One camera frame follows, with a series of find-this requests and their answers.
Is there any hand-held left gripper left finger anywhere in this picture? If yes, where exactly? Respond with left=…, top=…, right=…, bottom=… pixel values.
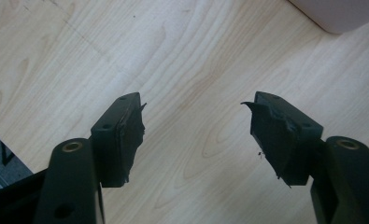
left=33, top=91, right=148, bottom=224

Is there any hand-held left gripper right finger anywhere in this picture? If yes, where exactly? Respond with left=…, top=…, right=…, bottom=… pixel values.
left=240, top=91, right=369, bottom=224

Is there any white container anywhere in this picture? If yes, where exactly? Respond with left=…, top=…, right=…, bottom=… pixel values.
left=287, top=0, right=369, bottom=35

